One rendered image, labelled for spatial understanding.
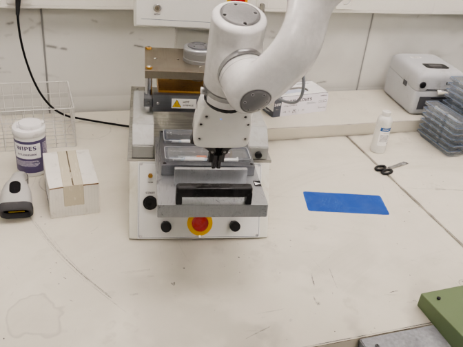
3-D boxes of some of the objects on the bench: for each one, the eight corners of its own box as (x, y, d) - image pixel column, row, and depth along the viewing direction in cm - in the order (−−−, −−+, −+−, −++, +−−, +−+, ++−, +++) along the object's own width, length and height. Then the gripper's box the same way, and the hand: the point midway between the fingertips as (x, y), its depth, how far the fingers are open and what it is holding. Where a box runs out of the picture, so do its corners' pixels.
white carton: (255, 104, 198) (258, 85, 195) (308, 98, 208) (311, 80, 204) (272, 118, 189) (275, 98, 186) (326, 111, 199) (329, 91, 195)
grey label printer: (381, 91, 222) (391, 50, 214) (424, 91, 227) (436, 51, 218) (409, 116, 202) (422, 72, 193) (457, 116, 206) (471, 73, 197)
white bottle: (366, 149, 185) (376, 109, 178) (376, 145, 188) (386, 107, 180) (377, 155, 182) (388, 115, 174) (387, 151, 184) (397, 112, 177)
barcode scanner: (3, 182, 147) (-2, 156, 143) (34, 180, 149) (31, 154, 145) (-1, 226, 130) (-6, 197, 126) (34, 222, 133) (31, 195, 129)
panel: (137, 239, 130) (137, 161, 129) (259, 237, 135) (262, 162, 134) (136, 240, 128) (137, 162, 127) (261, 239, 133) (263, 163, 132)
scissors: (384, 176, 169) (385, 174, 169) (371, 168, 173) (371, 166, 172) (412, 166, 177) (413, 164, 176) (399, 160, 180) (399, 158, 180)
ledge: (229, 105, 207) (231, 94, 204) (417, 98, 232) (419, 87, 230) (256, 141, 182) (258, 129, 180) (462, 128, 208) (466, 117, 206)
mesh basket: (-14, 121, 177) (-19, 83, 171) (70, 116, 186) (67, 80, 180) (-17, 153, 160) (-23, 112, 153) (76, 146, 168) (74, 107, 162)
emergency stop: (191, 230, 133) (191, 214, 132) (207, 230, 133) (207, 214, 133) (191, 231, 131) (191, 215, 131) (208, 231, 132) (208, 215, 131)
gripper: (266, 78, 95) (250, 149, 109) (181, 76, 93) (175, 148, 107) (273, 108, 91) (255, 177, 105) (184, 106, 88) (177, 178, 102)
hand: (215, 155), depth 104 cm, fingers closed
